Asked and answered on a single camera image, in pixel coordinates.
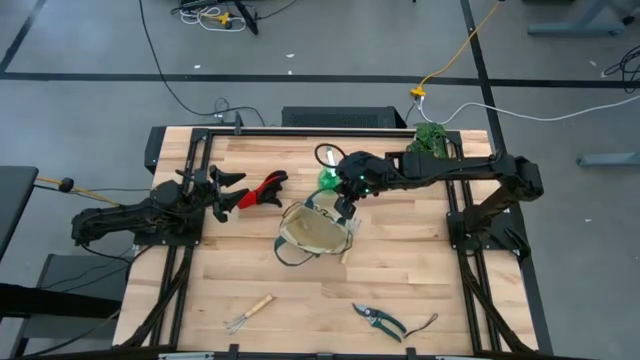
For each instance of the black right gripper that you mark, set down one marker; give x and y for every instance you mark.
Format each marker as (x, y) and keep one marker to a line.
(362, 172)

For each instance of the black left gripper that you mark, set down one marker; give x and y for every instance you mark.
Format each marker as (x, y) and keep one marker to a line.
(207, 195)

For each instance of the red black gardening glove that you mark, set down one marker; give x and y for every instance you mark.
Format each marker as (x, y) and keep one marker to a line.
(262, 192)

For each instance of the green spray bottle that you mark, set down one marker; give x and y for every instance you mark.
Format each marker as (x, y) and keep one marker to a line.
(328, 180)

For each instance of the canvas gardening bag green trim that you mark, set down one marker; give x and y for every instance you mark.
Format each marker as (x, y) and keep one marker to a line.
(315, 231)

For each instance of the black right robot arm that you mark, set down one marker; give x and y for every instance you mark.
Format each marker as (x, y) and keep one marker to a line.
(450, 170)

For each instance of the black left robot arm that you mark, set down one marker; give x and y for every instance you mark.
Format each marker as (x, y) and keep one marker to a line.
(125, 216)

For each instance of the black computer tower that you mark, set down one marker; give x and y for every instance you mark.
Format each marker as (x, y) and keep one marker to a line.
(340, 117)

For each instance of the potted plant white pot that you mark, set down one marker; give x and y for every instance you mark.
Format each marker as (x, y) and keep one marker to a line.
(429, 140)

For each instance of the black cart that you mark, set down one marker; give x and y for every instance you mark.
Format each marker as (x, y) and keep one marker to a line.
(65, 285)

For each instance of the black side table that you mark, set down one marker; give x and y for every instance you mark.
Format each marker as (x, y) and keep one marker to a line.
(15, 200)

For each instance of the grey desk leg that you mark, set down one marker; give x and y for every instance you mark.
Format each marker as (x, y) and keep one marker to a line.
(575, 29)
(610, 159)

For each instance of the black aluminium table frame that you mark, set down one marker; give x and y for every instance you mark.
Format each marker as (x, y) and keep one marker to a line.
(300, 133)

